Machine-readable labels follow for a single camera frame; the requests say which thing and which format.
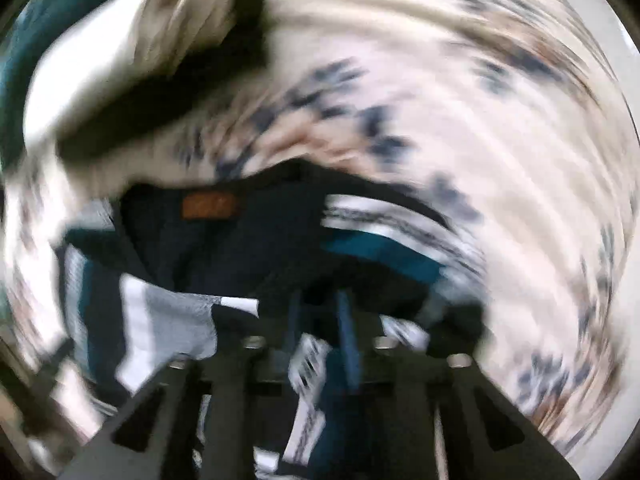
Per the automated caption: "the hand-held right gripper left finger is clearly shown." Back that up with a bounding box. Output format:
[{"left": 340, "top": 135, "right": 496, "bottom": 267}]
[{"left": 60, "top": 287, "right": 306, "bottom": 480}]

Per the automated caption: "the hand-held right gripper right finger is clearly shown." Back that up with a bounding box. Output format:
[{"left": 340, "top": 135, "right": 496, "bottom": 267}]
[{"left": 334, "top": 287, "right": 583, "bottom": 480}]

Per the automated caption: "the navy teal white striped shirt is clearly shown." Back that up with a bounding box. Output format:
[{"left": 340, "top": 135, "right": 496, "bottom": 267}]
[{"left": 56, "top": 159, "right": 493, "bottom": 480}]

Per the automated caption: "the floral printed bed sheet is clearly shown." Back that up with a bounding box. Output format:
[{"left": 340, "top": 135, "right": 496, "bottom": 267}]
[{"left": 0, "top": 0, "right": 640, "bottom": 480}]

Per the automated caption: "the beige cloth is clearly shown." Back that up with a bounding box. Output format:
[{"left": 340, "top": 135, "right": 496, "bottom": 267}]
[{"left": 22, "top": 0, "right": 246, "bottom": 136}]

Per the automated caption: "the teal cloth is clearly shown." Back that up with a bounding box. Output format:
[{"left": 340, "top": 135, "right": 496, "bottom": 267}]
[{"left": 0, "top": 0, "right": 151, "bottom": 173}]

